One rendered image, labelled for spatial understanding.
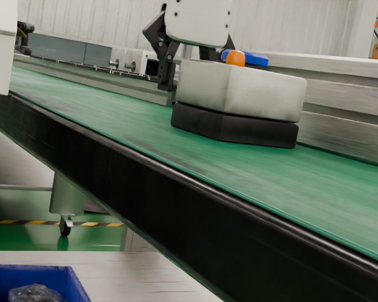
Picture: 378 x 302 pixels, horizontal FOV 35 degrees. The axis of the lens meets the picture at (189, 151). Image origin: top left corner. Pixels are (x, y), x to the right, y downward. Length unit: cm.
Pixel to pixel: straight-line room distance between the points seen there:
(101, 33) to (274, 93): 1182
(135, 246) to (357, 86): 161
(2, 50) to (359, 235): 43
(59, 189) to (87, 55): 940
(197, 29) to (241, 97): 37
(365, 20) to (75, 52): 573
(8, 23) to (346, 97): 31
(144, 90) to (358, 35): 795
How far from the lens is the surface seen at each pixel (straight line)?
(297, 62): 59
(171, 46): 83
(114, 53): 182
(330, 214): 25
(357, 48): 882
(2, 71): 58
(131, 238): 206
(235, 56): 47
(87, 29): 1216
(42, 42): 1190
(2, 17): 59
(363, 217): 26
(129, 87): 98
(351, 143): 53
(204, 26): 84
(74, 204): 290
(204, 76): 49
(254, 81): 48
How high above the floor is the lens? 82
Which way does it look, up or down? 7 degrees down
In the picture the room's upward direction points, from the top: 10 degrees clockwise
